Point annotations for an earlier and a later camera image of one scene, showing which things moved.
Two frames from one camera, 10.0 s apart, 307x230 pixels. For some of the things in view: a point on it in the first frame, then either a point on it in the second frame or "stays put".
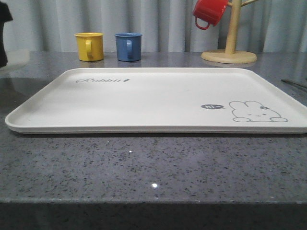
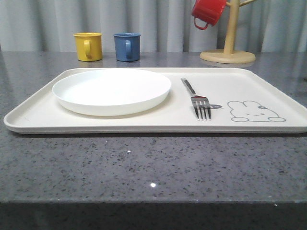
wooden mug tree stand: (230, 55) stays put
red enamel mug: (210, 11) stays put
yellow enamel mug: (90, 45) stays put
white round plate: (17, 57) to (111, 92)
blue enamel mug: (129, 46) stays put
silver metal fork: (303, 85) to (199, 101)
